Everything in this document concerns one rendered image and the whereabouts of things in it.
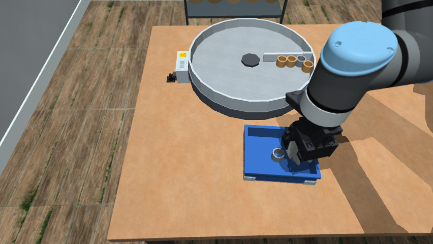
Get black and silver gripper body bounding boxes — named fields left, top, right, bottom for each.
left=288, top=115, right=343, bottom=163

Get bronze bushing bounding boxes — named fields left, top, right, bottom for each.
left=276, top=55, right=287, bottom=68
left=301, top=60, right=314, bottom=73
left=286, top=55, right=297, bottom=68

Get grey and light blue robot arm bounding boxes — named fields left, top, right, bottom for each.
left=286, top=0, right=433, bottom=127

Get blue open crate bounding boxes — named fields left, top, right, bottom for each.
left=243, top=125, right=321, bottom=185

